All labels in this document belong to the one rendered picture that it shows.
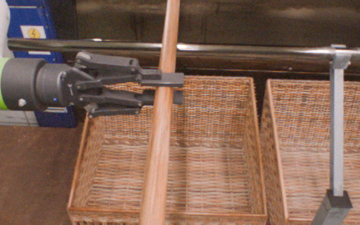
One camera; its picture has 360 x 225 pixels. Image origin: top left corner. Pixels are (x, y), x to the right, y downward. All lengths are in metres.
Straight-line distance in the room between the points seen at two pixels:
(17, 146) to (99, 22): 0.59
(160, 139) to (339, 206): 0.44
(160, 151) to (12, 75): 0.28
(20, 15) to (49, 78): 0.64
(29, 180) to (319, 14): 1.12
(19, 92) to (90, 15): 0.63
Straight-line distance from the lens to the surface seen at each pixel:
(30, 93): 0.60
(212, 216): 0.97
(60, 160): 1.34
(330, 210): 0.79
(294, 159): 1.34
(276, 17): 1.17
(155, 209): 0.41
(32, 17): 1.20
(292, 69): 1.27
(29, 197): 1.27
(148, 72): 0.57
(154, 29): 1.15
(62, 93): 0.60
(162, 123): 0.50
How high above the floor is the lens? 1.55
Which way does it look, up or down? 41 degrees down
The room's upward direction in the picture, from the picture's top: straight up
